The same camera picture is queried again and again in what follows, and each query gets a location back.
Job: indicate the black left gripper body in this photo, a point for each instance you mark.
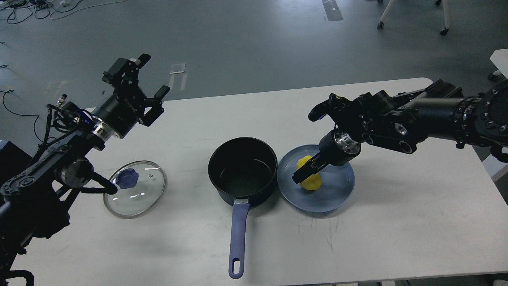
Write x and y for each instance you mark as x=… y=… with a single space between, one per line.
x=122 y=111

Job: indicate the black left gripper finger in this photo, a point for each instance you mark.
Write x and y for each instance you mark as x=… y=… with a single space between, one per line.
x=152 y=108
x=124 y=73

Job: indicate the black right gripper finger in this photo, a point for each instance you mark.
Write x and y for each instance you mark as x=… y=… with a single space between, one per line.
x=297 y=181
x=313 y=166

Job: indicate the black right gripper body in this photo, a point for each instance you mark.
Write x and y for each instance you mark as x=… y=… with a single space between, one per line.
x=337 y=148

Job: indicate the yellow potato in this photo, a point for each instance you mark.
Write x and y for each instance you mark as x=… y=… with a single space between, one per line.
x=313 y=182

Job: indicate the glass lid blue knob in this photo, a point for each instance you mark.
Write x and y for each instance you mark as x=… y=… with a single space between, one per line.
x=140 y=185

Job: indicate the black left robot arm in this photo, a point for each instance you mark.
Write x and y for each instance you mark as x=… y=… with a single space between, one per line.
x=36 y=200

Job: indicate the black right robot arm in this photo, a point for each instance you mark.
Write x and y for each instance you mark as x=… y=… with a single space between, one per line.
x=400 y=122

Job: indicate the blue round plate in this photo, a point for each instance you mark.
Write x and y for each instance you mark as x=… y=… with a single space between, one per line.
x=323 y=192

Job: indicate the dark box at left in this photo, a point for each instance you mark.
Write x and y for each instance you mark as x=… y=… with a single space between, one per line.
x=13 y=161

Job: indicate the white table edge right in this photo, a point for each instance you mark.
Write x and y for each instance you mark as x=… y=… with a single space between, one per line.
x=500 y=59

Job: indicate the blue saucepan with handle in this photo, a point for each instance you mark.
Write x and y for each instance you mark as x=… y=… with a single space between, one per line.
x=243 y=171

